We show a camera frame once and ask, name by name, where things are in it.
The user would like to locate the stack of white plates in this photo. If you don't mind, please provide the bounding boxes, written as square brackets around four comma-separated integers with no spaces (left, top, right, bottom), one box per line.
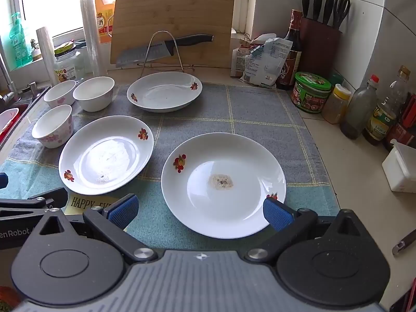
[58,115,155,196]

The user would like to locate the tall cling film roll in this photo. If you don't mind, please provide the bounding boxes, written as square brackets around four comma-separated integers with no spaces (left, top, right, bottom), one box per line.
[80,0,108,77]

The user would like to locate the green lidded sauce jar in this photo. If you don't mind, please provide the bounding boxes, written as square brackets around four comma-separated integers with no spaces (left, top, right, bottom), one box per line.
[291,71,332,114]

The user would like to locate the orange cooking wine jug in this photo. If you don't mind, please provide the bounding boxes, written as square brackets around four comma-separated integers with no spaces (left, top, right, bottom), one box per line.
[92,0,118,44]

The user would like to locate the red capped grey bottle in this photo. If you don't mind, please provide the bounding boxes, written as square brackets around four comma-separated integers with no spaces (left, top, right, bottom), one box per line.
[340,74,380,140]

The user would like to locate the yellow lidded spice jar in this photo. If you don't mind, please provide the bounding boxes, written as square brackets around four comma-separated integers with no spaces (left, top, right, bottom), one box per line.
[322,84,352,125]

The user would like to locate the steel sink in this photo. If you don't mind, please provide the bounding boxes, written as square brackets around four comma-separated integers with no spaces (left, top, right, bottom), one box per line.
[0,83,53,144]

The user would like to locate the grey checked dish mat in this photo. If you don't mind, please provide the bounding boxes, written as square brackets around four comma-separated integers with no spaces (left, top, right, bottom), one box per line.
[0,84,341,261]

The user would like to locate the brown handled utensil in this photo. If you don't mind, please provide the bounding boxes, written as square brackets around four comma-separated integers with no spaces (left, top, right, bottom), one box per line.
[392,229,416,256]

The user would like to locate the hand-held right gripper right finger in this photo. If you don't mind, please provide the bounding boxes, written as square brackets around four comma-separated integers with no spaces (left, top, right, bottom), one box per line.
[245,198,362,262]

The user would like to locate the white fruit print plate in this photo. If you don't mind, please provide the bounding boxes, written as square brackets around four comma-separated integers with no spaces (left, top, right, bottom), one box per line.
[126,71,203,113]
[161,132,287,239]

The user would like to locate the dark soy sauce bottle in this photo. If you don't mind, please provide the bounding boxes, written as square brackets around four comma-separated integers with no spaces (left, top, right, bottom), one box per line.
[276,9,303,90]

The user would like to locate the metal faucet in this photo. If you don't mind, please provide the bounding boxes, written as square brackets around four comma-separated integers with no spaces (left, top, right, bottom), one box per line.
[0,47,18,105]

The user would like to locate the white floral bowl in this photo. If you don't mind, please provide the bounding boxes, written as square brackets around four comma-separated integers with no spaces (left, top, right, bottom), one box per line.
[31,104,74,149]
[72,76,115,112]
[43,80,77,109]

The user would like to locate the black kitchen scissors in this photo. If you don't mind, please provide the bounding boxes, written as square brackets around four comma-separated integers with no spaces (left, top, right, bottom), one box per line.
[333,0,352,30]

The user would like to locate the dark brown knife block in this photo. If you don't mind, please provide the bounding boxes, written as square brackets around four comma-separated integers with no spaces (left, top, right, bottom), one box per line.
[299,18,342,80]

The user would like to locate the window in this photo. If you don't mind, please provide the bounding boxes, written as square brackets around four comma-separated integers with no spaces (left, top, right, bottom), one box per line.
[0,0,257,72]

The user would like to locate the bamboo cutting board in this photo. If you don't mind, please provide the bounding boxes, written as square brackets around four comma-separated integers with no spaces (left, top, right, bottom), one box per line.
[110,0,236,66]

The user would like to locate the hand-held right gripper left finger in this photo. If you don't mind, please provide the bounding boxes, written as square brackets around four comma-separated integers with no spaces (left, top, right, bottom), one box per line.
[38,194,156,264]

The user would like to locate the red plastic basin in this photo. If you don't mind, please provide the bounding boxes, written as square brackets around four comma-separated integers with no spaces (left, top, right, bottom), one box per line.
[0,108,21,144]

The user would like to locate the metal wire board rack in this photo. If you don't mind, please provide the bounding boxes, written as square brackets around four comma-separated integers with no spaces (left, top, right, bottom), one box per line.
[136,30,196,74]

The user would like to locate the yellow labelled oil bottle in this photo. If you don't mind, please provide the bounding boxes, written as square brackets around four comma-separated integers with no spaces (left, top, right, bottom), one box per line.
[362,66,411,146]

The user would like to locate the beige food packet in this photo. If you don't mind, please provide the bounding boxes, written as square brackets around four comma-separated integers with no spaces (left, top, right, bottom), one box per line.
[230,37,257,78]

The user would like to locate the green dish soap bottle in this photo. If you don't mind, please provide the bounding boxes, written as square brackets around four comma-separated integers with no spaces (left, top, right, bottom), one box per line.
[8,11,33,70]

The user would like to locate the glass jar green lid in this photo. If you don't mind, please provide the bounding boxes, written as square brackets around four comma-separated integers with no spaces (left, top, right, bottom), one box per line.
[53,41,86,83]

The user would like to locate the black handled kitchen knife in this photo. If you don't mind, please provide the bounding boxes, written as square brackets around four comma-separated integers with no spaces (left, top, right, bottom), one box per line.
[115,34,214,69]

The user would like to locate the white plastic container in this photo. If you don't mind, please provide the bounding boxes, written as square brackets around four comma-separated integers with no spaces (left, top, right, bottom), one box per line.
[382,139,416,193]

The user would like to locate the dark red bottle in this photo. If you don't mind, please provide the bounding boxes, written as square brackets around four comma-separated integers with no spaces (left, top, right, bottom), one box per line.
[383,93,416,152]

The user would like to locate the short cling film roll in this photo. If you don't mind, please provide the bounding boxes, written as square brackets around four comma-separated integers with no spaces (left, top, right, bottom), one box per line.
[36,27,61,85]

